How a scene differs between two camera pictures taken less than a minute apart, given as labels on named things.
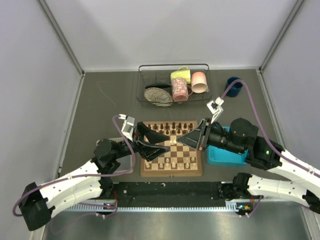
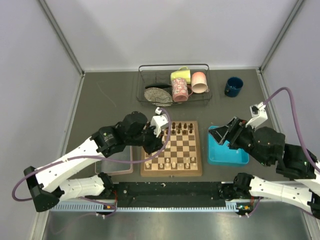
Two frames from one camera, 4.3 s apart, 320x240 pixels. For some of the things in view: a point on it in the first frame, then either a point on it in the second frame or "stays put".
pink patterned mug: (180, 90) stays put
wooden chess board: (181, 160) stays put
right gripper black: (197, 138) → (230, 132)
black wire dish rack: (164, 84) stays put
